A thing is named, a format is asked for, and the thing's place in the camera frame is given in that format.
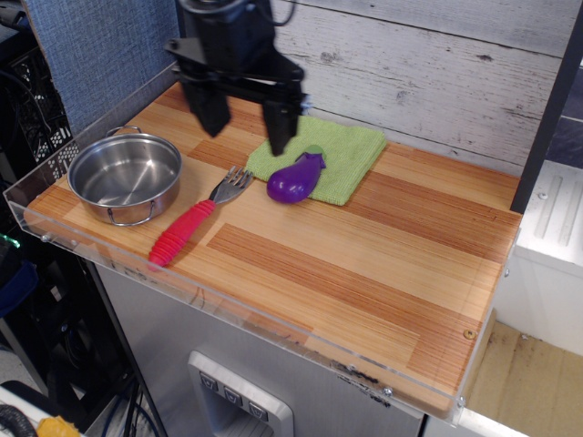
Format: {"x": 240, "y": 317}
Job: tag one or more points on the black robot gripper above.
{"x": 231, "y": 52}

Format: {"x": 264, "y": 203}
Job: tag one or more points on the red handled metal fork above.
{"x": 172, "y": 240}

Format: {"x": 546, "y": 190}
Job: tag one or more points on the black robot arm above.
{"x": 229, "y": 51}

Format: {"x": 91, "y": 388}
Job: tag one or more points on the purple toy eggplant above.
{"x": 296, "y": 182}

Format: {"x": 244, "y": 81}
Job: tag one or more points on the green folded cloth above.
{"x": 348, "y": 154}

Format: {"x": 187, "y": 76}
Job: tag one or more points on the stainless steel pot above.
{"x": 128, "y": 179}

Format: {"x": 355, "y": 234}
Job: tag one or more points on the black plastic crate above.
{"x": 39, "y": 113}

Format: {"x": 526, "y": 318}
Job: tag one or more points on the clear acrylic table guard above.
{"x": 392, "y": 290}

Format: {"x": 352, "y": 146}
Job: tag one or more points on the white toy sink counter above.
{"x": 540, "y": 291}

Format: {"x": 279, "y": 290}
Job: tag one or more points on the yellow object bottom left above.
{"x": 56, "y": 427}

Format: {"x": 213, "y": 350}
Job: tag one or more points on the dark grey right post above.
{"x": 565, "y": 78}

